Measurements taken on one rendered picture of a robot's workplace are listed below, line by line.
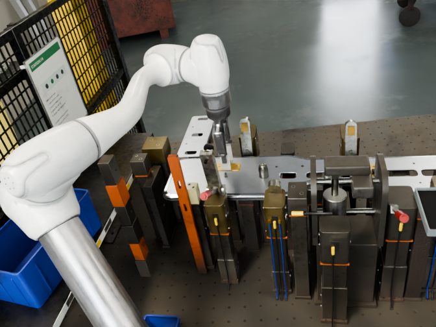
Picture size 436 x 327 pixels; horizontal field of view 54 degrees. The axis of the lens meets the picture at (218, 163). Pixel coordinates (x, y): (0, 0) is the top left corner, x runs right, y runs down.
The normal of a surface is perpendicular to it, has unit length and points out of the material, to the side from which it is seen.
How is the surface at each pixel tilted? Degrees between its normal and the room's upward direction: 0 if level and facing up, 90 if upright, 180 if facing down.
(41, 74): 90
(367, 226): 0
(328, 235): 90
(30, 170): 59
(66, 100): 90
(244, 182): 0
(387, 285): 90
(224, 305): 0
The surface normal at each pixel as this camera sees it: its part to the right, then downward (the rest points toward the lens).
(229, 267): -0.16, 0.60
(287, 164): -0.15, -0.80
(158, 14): 0.12, 0.57
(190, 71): -0.67, 0.45
